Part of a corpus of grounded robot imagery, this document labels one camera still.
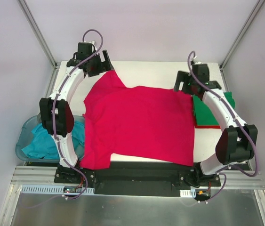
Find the right aluminium frame post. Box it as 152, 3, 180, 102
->
219, 0, 265, 71

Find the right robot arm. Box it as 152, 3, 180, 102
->
174, 61, 259, 186

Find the translucent blue plastic basket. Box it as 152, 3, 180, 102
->
15, 115, 85, 163

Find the aluminium frame post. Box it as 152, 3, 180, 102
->
219, 0, 265, 71
17, 0, 57, 69

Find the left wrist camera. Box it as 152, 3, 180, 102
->
89, 40, 96, 48

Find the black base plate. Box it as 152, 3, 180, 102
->
54, 161, 221, 197

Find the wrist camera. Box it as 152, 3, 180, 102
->
191, 56, 202, 65
89, 40, 96, 48

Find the right white cable duct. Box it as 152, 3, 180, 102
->
179, 189, 196, 198

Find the white cable duct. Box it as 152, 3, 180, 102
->
179, 189, 196, 198
21, 185, 84, 195

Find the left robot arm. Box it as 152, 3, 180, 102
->
39, 42, 114, 183

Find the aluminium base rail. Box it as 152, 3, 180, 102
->
11, 166, 265, 190

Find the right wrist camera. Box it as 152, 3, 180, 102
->
191, 56, 202, 65

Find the teal t shirt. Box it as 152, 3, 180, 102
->
22, 121, 85, 161

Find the folded green t shirt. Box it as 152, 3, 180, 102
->
193, 89, 235, 129

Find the folded red t shirt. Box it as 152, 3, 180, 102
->
191, 95, 222, 129

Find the grey cloth in basket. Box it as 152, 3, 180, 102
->
37, 113, 41, 123

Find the left aluminium frame post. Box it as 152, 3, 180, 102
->
17, 0, 57, 69

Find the magenta t shirt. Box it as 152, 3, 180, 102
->
80, 71, 195, 170

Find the left white cable duct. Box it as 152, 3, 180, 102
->
21, 185, 84, 195

